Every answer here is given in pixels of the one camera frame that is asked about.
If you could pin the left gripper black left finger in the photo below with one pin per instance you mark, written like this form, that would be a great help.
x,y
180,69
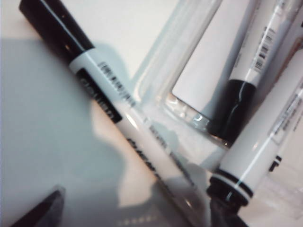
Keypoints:
x,y
45,210

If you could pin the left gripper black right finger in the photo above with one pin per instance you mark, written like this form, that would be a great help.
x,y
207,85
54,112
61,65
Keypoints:
x,y
225,218

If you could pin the white marker with black cap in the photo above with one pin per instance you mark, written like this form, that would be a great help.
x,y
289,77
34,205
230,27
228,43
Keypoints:
x,y
248,146
265,47
106,101

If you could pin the clear plastic packaging box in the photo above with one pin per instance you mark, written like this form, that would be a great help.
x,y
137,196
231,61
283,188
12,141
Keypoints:
x,y
163,71

